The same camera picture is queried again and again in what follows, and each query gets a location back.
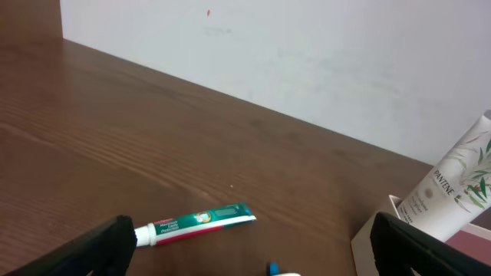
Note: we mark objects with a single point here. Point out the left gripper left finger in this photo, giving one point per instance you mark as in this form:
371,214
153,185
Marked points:
105,250

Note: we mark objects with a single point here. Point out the green red toothpaste tube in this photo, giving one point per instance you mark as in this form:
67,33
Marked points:
172,229

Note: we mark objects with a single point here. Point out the white Pantene tube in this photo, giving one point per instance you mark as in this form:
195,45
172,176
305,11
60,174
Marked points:
456,190

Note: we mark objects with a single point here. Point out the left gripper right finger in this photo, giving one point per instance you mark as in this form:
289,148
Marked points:
401,249

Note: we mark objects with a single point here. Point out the white box with pink interior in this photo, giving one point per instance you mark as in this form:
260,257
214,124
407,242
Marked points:
471,240

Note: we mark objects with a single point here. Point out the green white toothbrush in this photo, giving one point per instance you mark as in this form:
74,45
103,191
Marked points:
287,274

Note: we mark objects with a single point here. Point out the blue disposable razor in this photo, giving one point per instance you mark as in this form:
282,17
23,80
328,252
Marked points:
272,269

